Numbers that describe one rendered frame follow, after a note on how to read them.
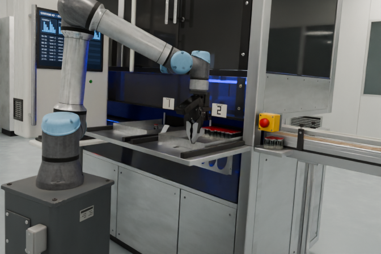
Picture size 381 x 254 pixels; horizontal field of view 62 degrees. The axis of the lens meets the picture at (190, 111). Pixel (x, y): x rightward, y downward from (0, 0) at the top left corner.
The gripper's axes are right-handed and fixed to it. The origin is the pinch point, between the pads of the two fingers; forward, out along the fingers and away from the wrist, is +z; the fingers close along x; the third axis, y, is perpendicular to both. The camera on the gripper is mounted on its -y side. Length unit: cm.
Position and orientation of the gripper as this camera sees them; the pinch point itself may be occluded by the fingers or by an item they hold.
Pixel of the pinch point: (191, 140)
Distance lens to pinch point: 127.5
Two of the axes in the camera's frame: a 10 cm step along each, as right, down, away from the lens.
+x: -7.5, -1.1, 6.6
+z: -0.7, 9.9, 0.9
